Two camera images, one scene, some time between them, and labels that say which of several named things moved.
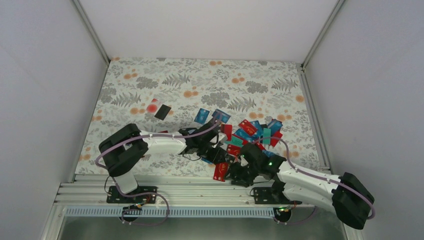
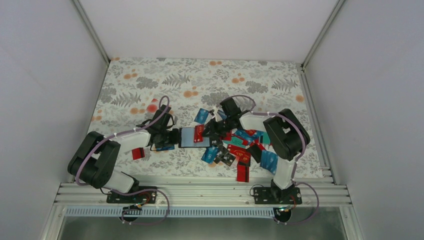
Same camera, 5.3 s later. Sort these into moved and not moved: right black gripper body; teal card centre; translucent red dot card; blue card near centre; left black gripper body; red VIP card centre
Moved: right black gripper body; left black gripper body
Not moved: red VIP card centre; blue card near centre; translucent red dot card; teal card centre
